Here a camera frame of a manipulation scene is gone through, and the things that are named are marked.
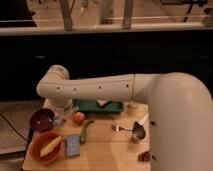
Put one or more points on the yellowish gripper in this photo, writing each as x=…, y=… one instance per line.
x=62, y=111

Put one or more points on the blue grey towel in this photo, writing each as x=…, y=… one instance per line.
x=59, y=121

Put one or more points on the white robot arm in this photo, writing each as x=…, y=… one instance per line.
x=180, y=111

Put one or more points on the purple bowl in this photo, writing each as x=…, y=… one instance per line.
x=42, y=120

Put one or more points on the orange bowl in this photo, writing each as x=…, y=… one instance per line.
x=39, y=143

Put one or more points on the green plastic tray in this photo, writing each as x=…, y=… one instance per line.
x=91, y=106

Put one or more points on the orange tomato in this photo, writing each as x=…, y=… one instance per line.
x=79, y=118

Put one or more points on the blue sponge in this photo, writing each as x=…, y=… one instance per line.
x=72, y=145

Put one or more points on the green cucumber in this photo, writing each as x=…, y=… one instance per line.
x=83, y=133

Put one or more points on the yellow corn cob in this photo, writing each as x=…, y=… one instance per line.
x=46, y=150

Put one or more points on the tan wooden block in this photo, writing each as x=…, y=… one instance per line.
x=102, y=103

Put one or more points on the white cup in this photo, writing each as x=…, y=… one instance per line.
x=131, y=106

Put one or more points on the metal cup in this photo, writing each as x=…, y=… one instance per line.
x=138, y=134

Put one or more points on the brown grape bunch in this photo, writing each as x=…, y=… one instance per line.
x=144, y=157

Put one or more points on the white handled spatula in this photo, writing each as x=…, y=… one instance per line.
x=142, y=121

